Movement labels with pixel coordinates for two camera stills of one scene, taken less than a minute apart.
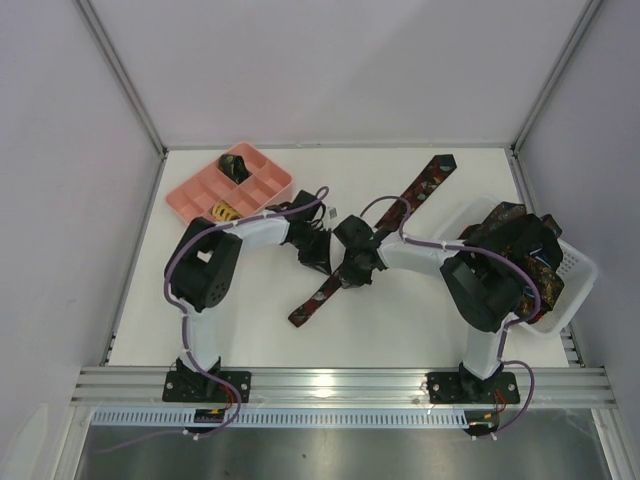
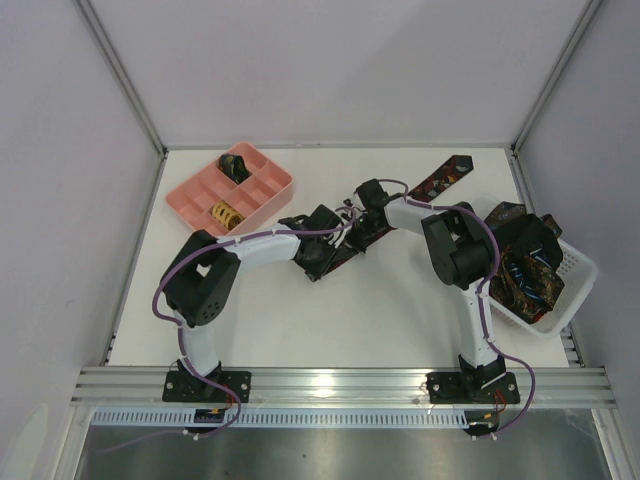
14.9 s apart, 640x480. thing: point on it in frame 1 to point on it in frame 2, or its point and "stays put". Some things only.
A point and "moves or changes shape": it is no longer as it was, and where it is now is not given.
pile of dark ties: (490, 290) stays put
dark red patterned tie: (394, 218) moves or changes shape
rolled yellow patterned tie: (222, 211) stays put
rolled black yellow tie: (235, 167) stays put
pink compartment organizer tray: (245, 177) stays put
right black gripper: (354, 262) to (362, 238)
